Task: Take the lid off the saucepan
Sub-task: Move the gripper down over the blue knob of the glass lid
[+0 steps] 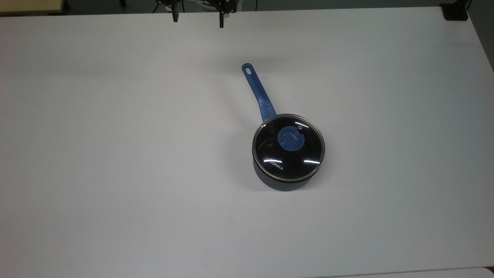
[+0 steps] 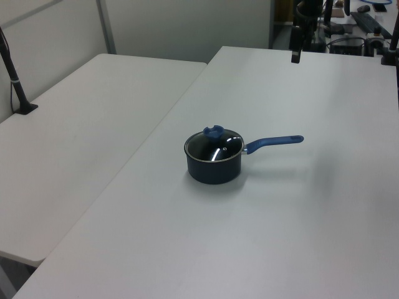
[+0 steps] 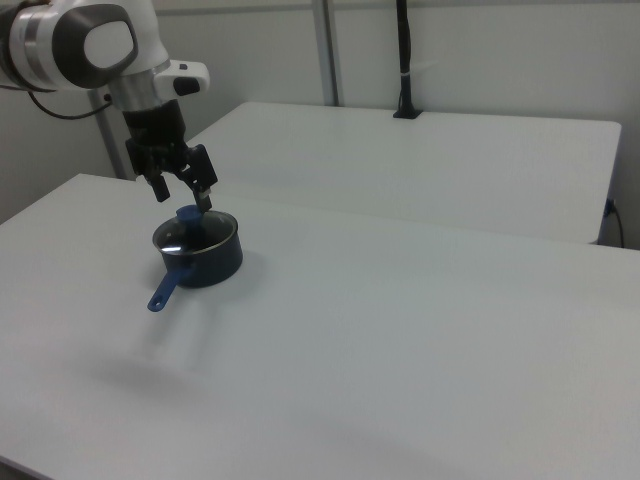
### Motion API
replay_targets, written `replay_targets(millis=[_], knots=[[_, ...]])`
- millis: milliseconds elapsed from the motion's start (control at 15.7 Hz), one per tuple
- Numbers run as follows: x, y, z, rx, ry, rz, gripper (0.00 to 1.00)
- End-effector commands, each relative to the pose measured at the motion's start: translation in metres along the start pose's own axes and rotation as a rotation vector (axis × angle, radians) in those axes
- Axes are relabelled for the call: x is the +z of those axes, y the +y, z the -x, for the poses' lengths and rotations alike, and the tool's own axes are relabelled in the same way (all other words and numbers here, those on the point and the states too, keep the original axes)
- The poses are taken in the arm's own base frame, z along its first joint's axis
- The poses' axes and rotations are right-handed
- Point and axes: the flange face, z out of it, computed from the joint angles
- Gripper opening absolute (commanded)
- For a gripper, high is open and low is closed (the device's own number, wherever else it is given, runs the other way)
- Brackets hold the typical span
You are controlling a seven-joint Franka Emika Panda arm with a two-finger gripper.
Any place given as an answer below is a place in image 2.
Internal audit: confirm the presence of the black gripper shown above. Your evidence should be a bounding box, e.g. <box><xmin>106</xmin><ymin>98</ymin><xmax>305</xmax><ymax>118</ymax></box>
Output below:
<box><xmin>291</xmin><ymin>0</ymin><xmax>325</xmax><ymax>64</ymax></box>

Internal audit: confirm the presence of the glass lid with blue knob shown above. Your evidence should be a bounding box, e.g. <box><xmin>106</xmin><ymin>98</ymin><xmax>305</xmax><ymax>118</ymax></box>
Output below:
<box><xmin>184</xmin><ymin>125</ymin><xmax>244</xmax><ymax>163</ymax></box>

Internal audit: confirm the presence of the black electronics box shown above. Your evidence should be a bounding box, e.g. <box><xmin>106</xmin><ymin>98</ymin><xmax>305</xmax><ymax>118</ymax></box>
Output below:
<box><xmin>329</xmin><ymin>37</ymin><xmax>366</xmax><ymax>56</ymax></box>

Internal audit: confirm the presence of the black keyboard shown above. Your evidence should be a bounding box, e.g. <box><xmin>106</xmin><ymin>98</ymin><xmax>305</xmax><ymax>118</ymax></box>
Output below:
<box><xmin>350</xmin><ymin>11</ymin><xmax>393</xmax><ymax>37</ymax></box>

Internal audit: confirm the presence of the white side table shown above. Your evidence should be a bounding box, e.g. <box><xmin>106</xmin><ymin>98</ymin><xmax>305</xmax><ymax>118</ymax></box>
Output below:
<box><xmin>0</xmin><ymin>53</ymin><xmax>208</xmax><ymax>263</ymax></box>

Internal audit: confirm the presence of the dark saucepan with blue handle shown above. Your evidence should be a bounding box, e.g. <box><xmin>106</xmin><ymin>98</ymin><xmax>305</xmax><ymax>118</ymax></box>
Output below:
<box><xmin>183</xmin><ymin>130</ymin><xmax>305</xmax><ymax>185</ymax></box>

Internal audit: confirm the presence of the grey partition post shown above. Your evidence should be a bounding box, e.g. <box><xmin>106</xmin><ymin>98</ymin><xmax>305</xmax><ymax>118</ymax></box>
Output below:
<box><xmin>95</xmin><ymin>0</ymin><xmax>117</xmax><ymax>55</ymax></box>

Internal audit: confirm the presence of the black camera pole with base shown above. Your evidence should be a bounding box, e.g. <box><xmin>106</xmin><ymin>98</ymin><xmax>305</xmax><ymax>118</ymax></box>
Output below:
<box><xmin>0</xmin><ymin>26</ymin><xmax>39</xmax><ymax>116</ymax></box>

